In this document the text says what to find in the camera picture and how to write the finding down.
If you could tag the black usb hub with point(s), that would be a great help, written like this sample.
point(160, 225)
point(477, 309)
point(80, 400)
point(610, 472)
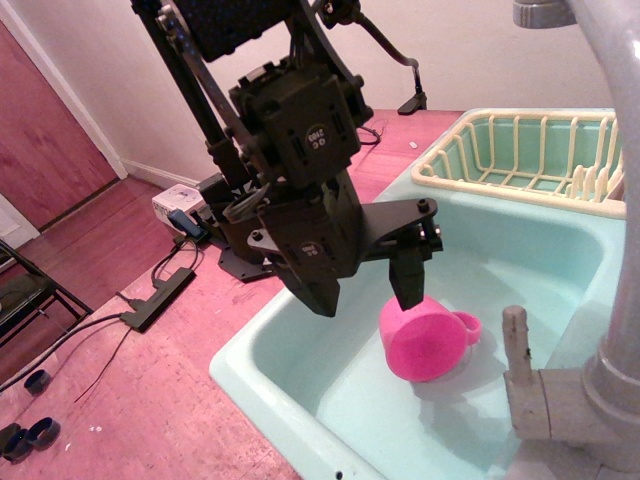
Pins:
point(146, 312)

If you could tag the blue adapter plug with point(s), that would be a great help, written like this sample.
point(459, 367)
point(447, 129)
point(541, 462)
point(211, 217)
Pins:
point(186, 225)

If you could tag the black metal chair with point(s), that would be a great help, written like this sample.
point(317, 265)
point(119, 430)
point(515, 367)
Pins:
point(25, 297)

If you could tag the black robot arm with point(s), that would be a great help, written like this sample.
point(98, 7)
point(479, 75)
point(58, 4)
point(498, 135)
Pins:
point(281, 115)

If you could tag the wooden door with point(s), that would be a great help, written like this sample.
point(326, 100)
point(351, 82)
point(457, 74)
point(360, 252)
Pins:
point(49, 165)

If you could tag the white cardboard box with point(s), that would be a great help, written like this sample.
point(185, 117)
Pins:
point(177, 197)

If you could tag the cream yellow dish rack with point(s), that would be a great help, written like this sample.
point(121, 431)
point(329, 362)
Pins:
point(570, 159)

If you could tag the pink plastic cup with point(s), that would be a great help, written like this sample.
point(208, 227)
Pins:
point(427, 341)

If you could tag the black gooseneck camera mount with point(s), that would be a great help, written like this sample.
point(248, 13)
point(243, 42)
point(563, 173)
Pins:
point(346, 12)

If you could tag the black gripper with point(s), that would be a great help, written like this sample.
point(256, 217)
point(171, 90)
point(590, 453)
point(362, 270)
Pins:
point(325, 233)

